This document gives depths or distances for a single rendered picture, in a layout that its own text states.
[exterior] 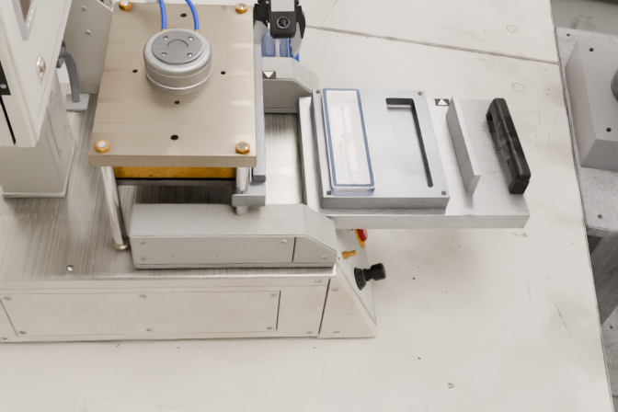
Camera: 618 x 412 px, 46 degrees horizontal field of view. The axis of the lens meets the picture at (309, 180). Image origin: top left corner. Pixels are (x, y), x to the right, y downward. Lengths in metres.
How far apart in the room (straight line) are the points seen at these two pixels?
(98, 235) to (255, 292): 0.21
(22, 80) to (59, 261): 0.30
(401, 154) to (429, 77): 0.51
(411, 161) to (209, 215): 0.29
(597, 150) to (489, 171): 0.40
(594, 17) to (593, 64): 1.69
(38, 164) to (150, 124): 0.19
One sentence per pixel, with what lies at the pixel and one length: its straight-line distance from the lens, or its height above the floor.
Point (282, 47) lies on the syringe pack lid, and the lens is 1.46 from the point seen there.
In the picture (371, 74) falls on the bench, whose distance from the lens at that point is 1.46.
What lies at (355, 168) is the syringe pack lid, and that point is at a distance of 0.93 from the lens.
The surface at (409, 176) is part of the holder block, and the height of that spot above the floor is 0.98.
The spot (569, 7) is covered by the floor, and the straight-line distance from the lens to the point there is 3.21.
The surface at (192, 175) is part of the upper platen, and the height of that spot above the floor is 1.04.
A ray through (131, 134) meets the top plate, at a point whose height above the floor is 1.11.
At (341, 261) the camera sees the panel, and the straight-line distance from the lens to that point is 0.96.
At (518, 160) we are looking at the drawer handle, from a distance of 0.99.
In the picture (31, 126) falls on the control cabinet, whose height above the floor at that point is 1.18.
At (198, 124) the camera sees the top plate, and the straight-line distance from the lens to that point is 0.82.
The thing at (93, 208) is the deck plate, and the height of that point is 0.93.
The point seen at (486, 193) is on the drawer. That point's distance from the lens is 0.99.
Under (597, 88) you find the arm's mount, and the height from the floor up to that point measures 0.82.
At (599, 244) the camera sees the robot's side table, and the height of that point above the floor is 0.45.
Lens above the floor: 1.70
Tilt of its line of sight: 49 degrees down
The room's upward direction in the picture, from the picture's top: 8 degrees clockwise
